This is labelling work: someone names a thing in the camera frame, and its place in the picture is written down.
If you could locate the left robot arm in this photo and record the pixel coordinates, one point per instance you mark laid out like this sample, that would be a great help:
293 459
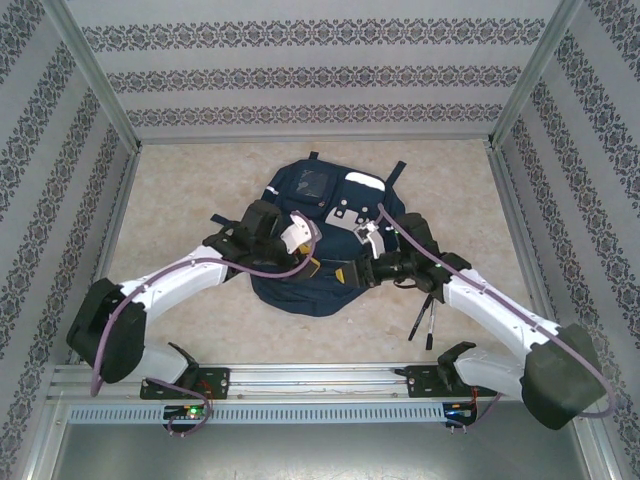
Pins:
105 330

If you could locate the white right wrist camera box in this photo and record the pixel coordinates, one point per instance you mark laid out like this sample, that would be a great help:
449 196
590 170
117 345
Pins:
370 236

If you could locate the aluminium back rail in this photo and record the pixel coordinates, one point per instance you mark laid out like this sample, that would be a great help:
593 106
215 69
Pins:
450 138

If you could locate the navy blue backpack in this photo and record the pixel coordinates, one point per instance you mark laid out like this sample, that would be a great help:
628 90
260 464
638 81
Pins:
310 295

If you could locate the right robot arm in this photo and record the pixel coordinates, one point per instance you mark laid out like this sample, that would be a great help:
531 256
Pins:
560 380

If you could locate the aluminium frame post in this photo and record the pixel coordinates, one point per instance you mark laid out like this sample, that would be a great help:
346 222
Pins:
540 65
90 65

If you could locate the grey sheet metal panel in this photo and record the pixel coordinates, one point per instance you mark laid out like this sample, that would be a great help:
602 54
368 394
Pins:
320 455

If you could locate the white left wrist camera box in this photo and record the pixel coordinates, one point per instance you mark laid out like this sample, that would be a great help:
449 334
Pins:
297 234

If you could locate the black marker white label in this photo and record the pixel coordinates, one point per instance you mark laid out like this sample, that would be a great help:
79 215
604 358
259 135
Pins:
431 330

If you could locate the aluminium mounting rail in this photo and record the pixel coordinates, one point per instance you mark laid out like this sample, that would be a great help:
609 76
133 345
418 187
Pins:
320 380

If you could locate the thin black pen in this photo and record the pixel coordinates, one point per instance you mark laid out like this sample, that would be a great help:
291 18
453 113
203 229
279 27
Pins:
417 322

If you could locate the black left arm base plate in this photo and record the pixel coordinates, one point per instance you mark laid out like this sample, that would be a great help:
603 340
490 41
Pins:
215 382

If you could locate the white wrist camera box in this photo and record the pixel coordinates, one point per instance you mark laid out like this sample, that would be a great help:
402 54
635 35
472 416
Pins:
370 236
297 234

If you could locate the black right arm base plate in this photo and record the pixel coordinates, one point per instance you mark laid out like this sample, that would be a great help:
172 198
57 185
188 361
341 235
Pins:
425 382

